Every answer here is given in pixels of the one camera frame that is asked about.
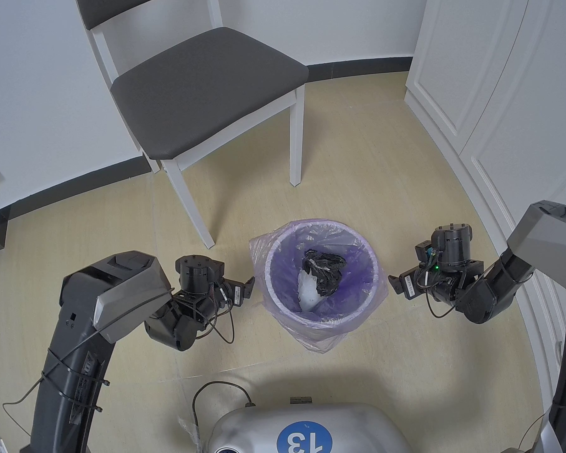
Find purple plastic bag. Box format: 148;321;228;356
249;219;388;354

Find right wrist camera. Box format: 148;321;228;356
415;240;438;267

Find white chair grey seat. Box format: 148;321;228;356
68;0;309;249

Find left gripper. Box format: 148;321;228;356
216;278;246;307

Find clear printed wrapper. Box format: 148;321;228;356
298;272;333;312

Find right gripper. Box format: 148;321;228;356
400;268;437;301

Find white trash bin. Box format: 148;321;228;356
264;220;382;334

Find black plastic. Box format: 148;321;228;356
302;249;347;298

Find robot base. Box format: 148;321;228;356
208;397;411;453

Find black cable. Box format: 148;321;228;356
190;382;256;426

